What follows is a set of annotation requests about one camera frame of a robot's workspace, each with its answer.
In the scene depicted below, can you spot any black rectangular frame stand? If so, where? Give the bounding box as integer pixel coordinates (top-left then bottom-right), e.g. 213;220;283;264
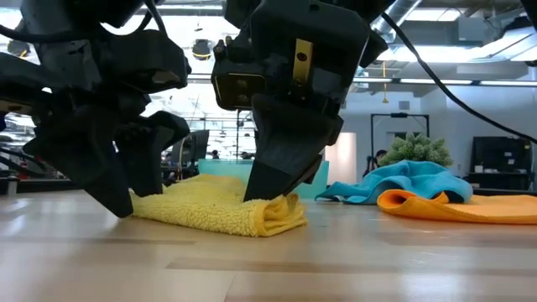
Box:
370;112;430;160

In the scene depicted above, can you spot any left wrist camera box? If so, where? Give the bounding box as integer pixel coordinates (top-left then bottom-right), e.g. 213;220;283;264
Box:
100;29;192;93

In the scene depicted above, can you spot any long ceiling light bar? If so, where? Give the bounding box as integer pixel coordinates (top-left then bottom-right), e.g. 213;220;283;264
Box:
188;73;537;87

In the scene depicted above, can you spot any black ceiling dome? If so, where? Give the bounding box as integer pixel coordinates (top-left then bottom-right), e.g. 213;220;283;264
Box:
7;39;31;58
191;39;212;60

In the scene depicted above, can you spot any orange microfiber towel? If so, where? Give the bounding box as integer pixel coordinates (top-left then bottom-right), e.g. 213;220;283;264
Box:
376;189;537;226

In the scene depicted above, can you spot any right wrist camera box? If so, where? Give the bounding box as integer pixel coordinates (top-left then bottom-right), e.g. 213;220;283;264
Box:
211;35;268;112

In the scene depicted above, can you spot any artificial green potted plant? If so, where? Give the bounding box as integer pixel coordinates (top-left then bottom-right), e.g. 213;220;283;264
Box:
379;132;454;168

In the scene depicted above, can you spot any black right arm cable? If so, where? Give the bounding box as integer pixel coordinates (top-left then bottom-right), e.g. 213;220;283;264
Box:
379;12;537;144

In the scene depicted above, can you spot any person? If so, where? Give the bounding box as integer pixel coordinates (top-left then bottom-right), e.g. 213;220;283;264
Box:
363;149;389;177

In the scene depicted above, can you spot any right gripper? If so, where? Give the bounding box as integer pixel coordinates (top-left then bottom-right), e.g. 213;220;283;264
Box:
224;0;395;202

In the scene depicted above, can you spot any black storage cabinet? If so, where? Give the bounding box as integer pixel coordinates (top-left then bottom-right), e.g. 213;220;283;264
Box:
470;135;534;192

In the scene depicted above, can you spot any yellow microfiber towel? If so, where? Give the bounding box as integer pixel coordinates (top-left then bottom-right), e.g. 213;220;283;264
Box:
129;174;309;238

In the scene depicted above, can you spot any blue microfiber towel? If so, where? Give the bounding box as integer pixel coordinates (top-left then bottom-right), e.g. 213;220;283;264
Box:
315;159;474;206

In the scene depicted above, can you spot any dark background monitor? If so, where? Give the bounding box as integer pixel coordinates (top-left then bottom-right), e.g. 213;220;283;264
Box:
170;129;211;167

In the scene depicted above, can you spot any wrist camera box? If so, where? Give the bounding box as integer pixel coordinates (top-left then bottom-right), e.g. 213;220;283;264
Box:
211;35;268;112
100;29;192;93

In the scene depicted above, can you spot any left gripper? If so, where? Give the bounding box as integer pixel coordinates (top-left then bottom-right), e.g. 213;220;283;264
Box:
0;39;190;218

